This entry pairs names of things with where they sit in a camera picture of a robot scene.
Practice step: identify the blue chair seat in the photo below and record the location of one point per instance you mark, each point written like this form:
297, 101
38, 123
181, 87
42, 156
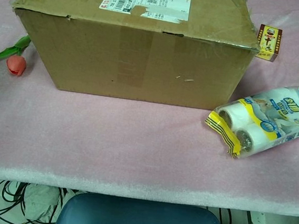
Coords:
141, 219

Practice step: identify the large brown cardboard box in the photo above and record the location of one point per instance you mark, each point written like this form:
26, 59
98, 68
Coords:
133, 60

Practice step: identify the artificial red tulip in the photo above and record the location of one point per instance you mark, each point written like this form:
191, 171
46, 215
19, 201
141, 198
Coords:
16, 64

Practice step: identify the lint roller refill pack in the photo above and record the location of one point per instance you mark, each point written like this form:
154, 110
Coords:
270, 118

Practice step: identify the crumpled white plastic sheet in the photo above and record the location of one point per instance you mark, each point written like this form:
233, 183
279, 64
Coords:
40, 202

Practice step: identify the small red yellow box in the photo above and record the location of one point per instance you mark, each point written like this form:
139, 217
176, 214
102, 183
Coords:
269, 42

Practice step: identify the pink tablecloth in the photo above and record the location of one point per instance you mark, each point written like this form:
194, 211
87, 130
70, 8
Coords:
109, 145

